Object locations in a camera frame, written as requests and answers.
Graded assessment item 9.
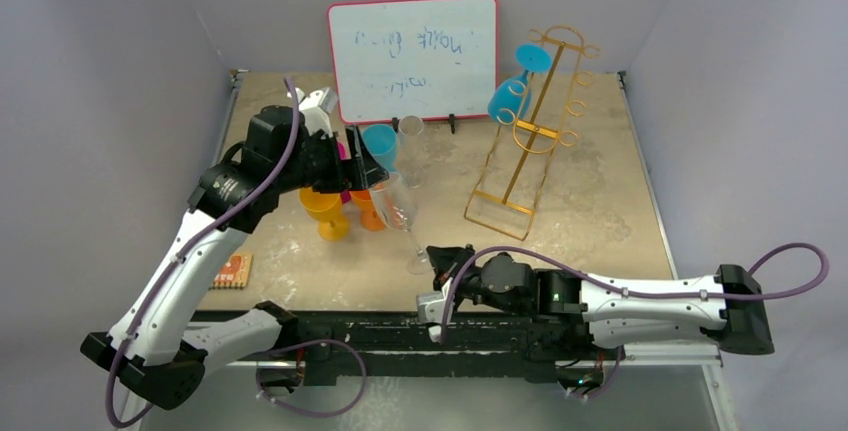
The gold wire wine glass rack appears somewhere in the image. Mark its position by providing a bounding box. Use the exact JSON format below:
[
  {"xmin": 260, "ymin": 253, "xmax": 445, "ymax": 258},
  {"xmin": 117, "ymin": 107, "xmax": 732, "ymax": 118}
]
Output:
[{"xmin": 463, "ymin": 24, "xmax": 600, "ymax": 241}]

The orange wine glass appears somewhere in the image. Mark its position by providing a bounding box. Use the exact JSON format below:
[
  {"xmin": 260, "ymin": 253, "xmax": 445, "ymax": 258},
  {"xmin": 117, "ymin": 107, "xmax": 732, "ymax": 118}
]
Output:
[{"xmin": 350, "ymin": 190, "xmax": 386, "ymax": 232}]

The yellow wine glass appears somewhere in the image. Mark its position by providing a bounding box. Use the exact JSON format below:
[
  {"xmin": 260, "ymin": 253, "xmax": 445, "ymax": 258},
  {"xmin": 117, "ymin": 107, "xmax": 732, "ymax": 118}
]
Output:
[{"xmin": 298, "ymin": 188, "xmax": 350, "ymax": 241}]

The light blue wine glass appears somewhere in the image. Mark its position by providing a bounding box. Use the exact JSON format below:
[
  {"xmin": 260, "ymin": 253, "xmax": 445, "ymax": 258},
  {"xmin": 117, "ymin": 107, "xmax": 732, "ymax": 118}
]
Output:
[{"xmin": 362, "ymin": 124, "xmax": 398, "ymax": 173}]

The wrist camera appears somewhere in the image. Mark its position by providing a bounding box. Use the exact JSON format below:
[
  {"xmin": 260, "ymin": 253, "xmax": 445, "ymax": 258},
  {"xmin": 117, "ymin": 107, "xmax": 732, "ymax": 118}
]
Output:
[
  {"xmin": 416, "ymin": 290, "xmax": 453, "ymax": 344},
  {"xmin": 295, "ymin": 87, "xmax": 338, "ymax": 135}
]

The clear wine glass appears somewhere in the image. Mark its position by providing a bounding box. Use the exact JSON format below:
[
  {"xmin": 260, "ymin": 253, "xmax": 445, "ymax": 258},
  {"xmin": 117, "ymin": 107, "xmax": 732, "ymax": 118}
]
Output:
[
  {"xmin": 369, "ymin": 173, "xmax": 432, "ymax": 275},
  {"xmin": 398, "ymin": 115, "xmax": 426, "ymax": 188}
]

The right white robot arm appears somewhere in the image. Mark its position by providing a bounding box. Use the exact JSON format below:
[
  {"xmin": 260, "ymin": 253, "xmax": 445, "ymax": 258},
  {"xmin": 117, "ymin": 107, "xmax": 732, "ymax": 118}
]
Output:
[{"xmin": 416, "ymin": 245, "xmax": 774, "ymax": 358}]

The pink wine glass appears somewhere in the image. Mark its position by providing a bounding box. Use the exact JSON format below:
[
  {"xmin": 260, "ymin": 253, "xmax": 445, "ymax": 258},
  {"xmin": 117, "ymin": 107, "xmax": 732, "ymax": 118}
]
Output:
[{"xmin": 337, "ymin": 142, "xmax": 351, "ymax": 204}]

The orange small circuit board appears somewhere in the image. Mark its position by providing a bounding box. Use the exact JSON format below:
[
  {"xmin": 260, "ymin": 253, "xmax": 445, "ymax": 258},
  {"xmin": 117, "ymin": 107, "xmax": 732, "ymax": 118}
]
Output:
[{"xmin": 210, "ymin": 253, "xmax": 253, "ymax": 290}]

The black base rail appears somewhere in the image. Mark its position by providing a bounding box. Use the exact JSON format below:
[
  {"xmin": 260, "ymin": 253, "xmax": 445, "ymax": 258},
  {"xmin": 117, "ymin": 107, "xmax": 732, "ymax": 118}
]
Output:
[{"xmin": 231, "ymin": 310, "xmax": 598, "ymax": 390}]

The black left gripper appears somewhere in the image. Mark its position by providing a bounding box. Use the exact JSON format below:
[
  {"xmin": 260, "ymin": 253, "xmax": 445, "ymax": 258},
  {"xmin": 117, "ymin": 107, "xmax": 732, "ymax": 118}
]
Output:
[{"xmin": 275, "ymin": 124, "xmax": 387, "ymax": 194}]

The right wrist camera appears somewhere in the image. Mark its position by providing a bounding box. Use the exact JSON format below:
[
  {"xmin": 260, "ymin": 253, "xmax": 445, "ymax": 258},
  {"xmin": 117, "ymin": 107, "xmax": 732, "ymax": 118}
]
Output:
[{"xmin": 416, "ymin": 290, "xmax": 453, "ymax": 344}]

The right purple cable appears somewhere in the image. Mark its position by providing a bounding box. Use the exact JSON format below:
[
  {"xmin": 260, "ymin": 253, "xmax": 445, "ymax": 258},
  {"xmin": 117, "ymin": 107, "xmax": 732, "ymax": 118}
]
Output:
[{"xmin": 437, "ymin": 243, "xmax": 831, "ymax": 403}]

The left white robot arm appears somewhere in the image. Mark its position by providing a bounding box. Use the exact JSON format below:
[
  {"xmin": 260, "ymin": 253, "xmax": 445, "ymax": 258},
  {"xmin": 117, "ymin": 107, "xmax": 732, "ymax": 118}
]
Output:
[{"xmin": 80, "ymin": 106, "xmax": 390, "ymax": 410}]

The red framed whiteboard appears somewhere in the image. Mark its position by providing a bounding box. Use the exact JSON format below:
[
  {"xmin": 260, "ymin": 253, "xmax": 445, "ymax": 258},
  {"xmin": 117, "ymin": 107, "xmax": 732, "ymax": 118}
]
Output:
[{"xmin": 327, "ymin": 0, "xmax": 498, "ymax": 124}]

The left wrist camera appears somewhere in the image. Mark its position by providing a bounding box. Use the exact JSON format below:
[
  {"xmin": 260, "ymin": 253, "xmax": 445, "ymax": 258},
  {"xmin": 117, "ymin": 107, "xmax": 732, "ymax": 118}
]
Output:
[{"xmin": 295, "ymin": 87, "xmax": 338, "ymax": 135}]

